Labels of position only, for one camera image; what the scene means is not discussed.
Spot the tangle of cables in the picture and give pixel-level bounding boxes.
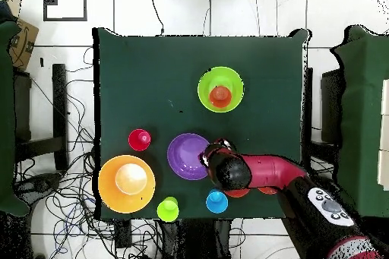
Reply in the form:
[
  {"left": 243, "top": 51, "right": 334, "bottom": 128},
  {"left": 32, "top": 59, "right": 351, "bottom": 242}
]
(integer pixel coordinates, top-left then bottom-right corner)
[{"left": 14, "top": 47, "right": 162, "bottom": 259}]

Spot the white box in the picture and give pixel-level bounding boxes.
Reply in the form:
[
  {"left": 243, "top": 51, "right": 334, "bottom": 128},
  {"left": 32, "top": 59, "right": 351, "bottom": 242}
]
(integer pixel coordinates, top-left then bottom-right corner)
[
  {"left": 377, "top": 150, "right": 389, "bottom": 191},
  {"left": 381, "top": 78, "right": 389, "bottom": 116}
]

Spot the blue cup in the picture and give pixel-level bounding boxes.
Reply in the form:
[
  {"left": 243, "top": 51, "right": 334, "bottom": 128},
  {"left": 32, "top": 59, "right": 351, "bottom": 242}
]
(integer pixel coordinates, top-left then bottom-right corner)
[{"left": 205, "top": 188, "right": 229, "bottom": 214}]

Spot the large yellow bowl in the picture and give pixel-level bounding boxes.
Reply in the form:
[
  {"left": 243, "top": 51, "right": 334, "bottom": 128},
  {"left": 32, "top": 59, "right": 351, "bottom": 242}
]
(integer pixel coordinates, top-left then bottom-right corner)
[{"left": 97, "top": 154, "right": 157, "bottom": 214}]

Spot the cardboard box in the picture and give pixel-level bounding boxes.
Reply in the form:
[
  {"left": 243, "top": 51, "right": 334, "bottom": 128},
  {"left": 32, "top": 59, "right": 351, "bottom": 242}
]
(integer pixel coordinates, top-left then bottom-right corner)
[{"left": 7, "top": 17, "right": 40, "bottom": 72}]

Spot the black square frame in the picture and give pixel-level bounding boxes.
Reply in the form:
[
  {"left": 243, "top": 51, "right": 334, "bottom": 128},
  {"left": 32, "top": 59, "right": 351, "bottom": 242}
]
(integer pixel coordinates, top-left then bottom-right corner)
[{"left": 43, "top": 0, "right": 88, "bottom": 22}]

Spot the lime green cup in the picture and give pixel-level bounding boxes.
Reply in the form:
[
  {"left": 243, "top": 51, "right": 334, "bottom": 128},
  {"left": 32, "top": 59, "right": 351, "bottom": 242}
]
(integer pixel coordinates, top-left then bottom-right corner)
[{"left": 157, "top": 196, "right": 180, "bottom": 223}]

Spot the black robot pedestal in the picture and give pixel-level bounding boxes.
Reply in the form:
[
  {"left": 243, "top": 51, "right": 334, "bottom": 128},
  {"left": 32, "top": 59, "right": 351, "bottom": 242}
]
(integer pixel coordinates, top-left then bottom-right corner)
[{"left": 160, "top": 218, "right": 232, "bottom": 259}]

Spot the black chair base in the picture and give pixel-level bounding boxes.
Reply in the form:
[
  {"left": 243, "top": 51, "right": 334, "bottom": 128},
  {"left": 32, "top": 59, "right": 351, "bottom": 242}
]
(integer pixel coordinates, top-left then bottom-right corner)
[{"left": 14, "top": 172, "right": 63, "bottom": 199}]

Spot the purple bowl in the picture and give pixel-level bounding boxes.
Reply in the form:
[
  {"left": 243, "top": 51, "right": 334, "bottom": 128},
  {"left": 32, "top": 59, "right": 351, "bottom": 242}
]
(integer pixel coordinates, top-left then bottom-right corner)
[{"left": 166, "top": 132, "right": 211, "bottom": 181}]

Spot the black floor cable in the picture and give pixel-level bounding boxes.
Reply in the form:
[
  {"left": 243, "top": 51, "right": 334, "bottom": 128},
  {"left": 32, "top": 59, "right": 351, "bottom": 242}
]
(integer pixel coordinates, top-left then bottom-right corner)
[{"left": 147, "top": 0, "right": 166, "bottom": 36}]

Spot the green cloth covered table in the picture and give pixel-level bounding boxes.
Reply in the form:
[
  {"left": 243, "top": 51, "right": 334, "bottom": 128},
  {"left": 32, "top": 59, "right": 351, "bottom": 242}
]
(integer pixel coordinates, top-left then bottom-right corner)
[
  {"left": 330, "top": 24, "right": 389, "bottom": 217},
  {"left": 0, "top": 20, "right": 31, "bottom": 217}
]

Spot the dark green tablecloth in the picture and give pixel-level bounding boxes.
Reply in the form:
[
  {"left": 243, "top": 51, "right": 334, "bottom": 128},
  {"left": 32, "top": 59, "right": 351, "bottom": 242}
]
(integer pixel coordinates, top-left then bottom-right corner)
[{"left": 92, "top": 27, "right": 311, "bottom": 221}]

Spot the black metal stand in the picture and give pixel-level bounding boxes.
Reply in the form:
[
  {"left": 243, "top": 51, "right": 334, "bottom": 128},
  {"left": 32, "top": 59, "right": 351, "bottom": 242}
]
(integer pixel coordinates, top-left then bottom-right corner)
[
  {"left": 302, "top": 67, "right": 346, "bottom": 166},
  {"left": 13, "top": 63, "right": 69, "bottom": 172}
]

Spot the green bowl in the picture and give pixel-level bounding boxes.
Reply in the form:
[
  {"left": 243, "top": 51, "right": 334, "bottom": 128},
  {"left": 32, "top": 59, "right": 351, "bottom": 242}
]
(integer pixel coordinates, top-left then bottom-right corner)
[{"left": 197, "top": 66, "right": 245, "bottom": 113}]

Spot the red cup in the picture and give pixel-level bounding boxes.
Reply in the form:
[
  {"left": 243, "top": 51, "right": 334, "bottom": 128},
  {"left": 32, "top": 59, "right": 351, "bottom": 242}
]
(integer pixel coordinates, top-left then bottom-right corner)
[{"left": 128, "top": 128, "right": 152, "bottom": 152}]

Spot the orange cup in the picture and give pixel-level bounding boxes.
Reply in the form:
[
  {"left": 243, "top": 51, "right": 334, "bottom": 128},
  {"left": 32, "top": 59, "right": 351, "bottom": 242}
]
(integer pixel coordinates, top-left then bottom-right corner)
[{"left": 208, "top": 85, "right": 232, "bottom": 109}]

